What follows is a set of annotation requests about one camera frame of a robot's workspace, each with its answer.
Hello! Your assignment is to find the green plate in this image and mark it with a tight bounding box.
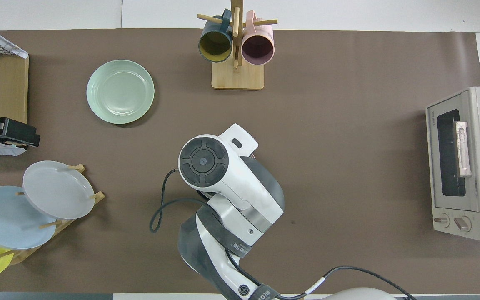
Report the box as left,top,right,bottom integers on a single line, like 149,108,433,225
86,60,155,125

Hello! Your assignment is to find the grey plate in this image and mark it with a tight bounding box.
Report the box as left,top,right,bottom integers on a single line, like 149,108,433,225
22,160,95,220

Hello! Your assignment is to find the dark teal mug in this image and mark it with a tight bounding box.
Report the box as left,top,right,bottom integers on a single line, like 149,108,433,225
198,9,233,63

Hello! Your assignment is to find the wooden mug tree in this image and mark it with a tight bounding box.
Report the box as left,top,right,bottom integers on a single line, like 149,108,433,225
197,0,278,90

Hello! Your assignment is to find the brown table mat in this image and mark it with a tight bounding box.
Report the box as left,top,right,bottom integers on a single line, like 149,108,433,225
0,28,480,294

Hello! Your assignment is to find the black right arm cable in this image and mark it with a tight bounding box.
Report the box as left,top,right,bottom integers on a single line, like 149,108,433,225
150,168,416,300

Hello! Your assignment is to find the wooden plate rack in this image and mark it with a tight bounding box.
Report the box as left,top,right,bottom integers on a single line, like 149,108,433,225
0,164,105,265

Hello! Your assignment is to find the pink ribbed mug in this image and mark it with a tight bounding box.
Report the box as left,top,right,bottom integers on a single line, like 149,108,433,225
241,10,275,65

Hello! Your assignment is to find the light blue plate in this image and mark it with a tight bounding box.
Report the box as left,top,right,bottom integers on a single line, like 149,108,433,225
0,186,57,250

